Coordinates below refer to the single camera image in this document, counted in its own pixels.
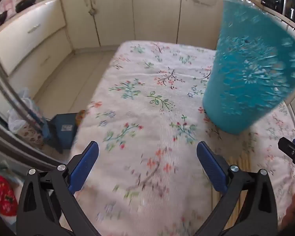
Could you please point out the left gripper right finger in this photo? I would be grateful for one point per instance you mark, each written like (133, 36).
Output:
(258, 214)

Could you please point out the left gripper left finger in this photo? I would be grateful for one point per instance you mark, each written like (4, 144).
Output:
(47, 205)

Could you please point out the blue dustpan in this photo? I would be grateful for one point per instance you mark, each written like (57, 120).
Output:
(65, 127)

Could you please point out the blue perforated plastic basket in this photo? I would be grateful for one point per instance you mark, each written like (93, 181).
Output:
(253, 69)

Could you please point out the floral white tablecloth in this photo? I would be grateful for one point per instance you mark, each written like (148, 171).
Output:
(147, 117)

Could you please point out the black frying pan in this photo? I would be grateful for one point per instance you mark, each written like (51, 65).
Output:
(24, 4)

